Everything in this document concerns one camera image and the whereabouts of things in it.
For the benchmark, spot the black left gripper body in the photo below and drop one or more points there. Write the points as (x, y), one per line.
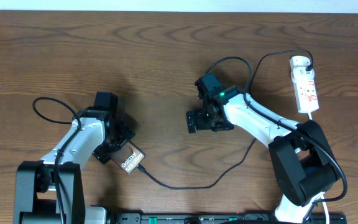
(114, 149)

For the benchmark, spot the white power strip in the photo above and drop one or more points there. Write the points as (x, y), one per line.
(305, 92)

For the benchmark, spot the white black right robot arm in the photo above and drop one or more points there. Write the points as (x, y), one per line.
(304, 165)

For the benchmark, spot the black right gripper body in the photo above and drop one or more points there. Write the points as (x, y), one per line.
(204, 121)

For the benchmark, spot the white USB charger adapter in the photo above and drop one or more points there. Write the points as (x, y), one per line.
(300, 74)

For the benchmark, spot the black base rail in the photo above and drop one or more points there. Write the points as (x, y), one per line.
(212, 218)

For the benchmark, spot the Galaxy S25 Ultra smartphone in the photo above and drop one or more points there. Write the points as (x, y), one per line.
(128, 157)

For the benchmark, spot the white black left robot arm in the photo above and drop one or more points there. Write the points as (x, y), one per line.
(50, 190)

